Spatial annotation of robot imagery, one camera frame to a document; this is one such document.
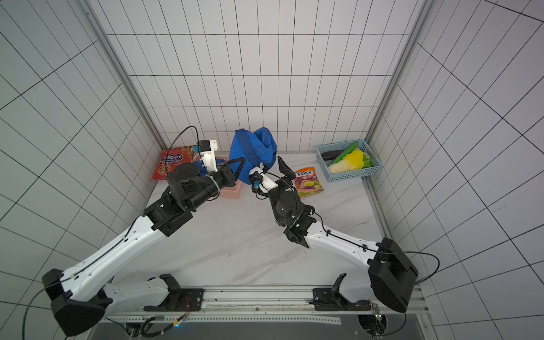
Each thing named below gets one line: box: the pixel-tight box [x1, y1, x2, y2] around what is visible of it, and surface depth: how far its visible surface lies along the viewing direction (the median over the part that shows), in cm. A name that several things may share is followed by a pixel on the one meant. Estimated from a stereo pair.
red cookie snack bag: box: [150, 145, 195, 181], surface depth 116 cm
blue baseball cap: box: [229, 126, 278, 185], surface depth 63 cm
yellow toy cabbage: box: [327, 148, 373, 174], surface depth 106 cm
